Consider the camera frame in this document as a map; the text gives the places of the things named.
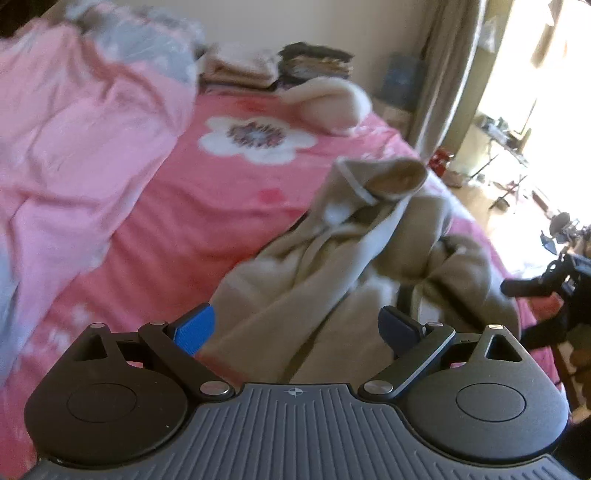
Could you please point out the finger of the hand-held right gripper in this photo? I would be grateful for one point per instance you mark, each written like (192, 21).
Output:
(531, 285)
(549, 331)

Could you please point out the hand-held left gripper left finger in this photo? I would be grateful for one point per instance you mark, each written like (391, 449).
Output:
(196, 325)

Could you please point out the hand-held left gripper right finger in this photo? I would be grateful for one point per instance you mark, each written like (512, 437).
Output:
(392, 325)

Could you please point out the beige zip hoodie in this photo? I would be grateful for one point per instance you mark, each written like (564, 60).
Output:
(323, 277)

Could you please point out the dark folded clothes stack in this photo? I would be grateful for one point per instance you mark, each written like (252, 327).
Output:
(318, 62)

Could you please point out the pink floral bed sheet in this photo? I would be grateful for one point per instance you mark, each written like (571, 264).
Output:
(184, 207)

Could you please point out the cluttered folding table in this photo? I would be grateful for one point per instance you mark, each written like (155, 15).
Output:
(501, 138)

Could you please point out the pink grey floral duvet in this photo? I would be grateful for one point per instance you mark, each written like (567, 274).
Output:
(69, 138)

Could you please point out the cream fleece garment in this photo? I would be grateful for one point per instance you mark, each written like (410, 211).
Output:
(328, 104)

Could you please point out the beige curtain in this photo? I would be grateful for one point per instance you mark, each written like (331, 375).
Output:
(443, 69)

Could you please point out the water dispenser with blue bottle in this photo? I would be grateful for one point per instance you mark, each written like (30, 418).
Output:
(400, 83)

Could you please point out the checkered folded cloth stack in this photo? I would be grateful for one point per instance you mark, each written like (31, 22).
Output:
(240, 64)

